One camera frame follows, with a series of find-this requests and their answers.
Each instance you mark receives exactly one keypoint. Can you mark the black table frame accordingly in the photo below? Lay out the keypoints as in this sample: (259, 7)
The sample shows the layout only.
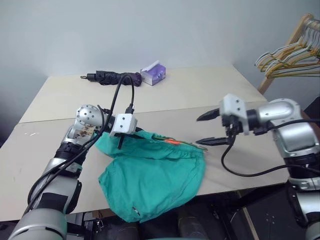
(225, 205)

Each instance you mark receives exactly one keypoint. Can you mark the black folded umbrella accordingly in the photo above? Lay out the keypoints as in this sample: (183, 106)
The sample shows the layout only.
(112, 76)

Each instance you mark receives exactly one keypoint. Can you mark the small orange loop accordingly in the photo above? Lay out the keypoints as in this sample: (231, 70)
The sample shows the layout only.
(172, 142)

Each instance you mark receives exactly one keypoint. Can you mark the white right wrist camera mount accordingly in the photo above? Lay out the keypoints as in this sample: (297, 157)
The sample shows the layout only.
(232, 105)

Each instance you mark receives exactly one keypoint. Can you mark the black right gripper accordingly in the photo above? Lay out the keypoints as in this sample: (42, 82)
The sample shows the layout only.
(233, 123)

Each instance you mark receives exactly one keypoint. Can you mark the black panel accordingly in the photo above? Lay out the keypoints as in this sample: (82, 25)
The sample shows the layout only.
(313, 105)

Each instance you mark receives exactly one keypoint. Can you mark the wooden bar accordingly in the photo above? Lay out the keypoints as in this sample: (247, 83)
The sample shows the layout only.
(247, 217)

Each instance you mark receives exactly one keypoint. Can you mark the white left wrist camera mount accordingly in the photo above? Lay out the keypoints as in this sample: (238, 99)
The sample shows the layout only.
(123, 123)

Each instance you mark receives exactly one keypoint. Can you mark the wooden clothes rack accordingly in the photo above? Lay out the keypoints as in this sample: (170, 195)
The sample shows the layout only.
(268, 80)

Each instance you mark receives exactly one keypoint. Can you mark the green shorts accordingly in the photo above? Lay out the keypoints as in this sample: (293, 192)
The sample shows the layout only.
(155, 180)

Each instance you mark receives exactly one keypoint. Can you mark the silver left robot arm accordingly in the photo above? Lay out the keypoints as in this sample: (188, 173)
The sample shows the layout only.
(85, 115)

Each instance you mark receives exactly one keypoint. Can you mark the purple tissue box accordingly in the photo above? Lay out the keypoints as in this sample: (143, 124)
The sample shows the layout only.
(155, 75)

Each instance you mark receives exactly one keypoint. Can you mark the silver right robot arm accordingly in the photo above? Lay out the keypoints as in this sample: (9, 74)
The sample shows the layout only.
(292, 135)

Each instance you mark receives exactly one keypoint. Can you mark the bunch of hangers on rack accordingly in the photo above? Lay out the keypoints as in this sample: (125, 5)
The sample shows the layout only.
(287, 73)

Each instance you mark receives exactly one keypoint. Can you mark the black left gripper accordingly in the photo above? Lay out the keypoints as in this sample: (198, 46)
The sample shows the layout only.
(120, 141)

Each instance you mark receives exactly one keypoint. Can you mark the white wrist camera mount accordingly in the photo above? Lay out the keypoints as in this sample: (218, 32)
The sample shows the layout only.
(232, 105)
(123, 123)

